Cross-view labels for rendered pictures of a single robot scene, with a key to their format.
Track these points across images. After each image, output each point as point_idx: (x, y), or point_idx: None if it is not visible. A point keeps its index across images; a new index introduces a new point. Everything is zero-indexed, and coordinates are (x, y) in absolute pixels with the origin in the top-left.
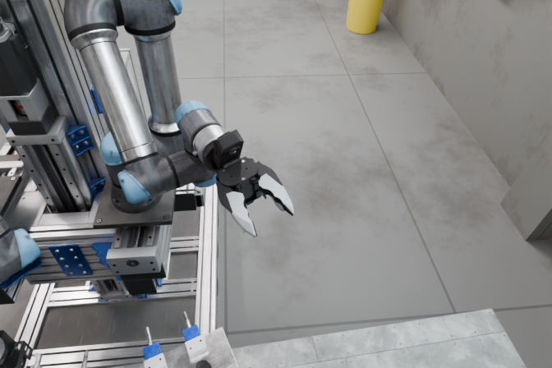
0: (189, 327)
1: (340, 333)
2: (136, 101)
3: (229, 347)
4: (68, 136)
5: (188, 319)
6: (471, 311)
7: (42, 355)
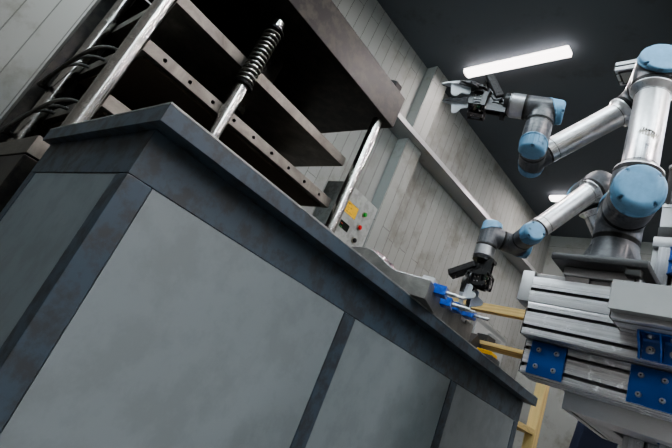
0: (448, 291)
1: (341, 239)
2: (575, 124)
3: (410, 274)
4: (670, 250)
5: (457, 296)
6: (203, 127)
7: (487, 319)
